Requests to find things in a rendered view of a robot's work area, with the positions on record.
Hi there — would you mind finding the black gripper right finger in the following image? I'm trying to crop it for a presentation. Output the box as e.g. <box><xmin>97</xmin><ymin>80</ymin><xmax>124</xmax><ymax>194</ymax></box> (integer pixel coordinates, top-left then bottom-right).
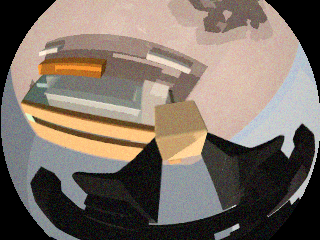
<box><xmin>201</xmin><ymin>132</ymin><xmax>284</xmax><ymax>211</ymax></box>

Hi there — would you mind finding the tan block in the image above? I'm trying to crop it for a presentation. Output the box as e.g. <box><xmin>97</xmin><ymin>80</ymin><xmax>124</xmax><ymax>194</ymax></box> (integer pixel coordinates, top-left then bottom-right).
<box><xmin>153</xmin><ymin>100</ymin><xmax>208</xmax><ymax>161</ymax></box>

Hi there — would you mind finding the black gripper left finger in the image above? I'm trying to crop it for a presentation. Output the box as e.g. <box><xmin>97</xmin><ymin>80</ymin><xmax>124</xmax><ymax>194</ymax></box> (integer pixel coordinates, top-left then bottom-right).
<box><xmin>72</xmin><ymin>136</ymin><xmax>161</xmax><ymax>224</ymax></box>

